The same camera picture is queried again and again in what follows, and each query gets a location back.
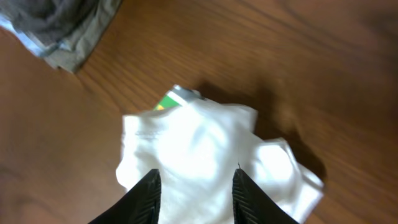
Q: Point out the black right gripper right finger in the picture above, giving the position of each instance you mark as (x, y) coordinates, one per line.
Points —
(251, 205)

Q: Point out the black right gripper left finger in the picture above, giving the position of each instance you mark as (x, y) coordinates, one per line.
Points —
(140, 205)

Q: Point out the white t-shirt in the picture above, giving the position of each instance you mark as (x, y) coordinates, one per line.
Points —
(197, 146)

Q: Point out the folded olive grey garment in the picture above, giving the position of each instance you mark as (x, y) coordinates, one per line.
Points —
(78, 24)

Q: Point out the folded light blue garment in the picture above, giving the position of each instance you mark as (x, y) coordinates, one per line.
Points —
(29, 41)

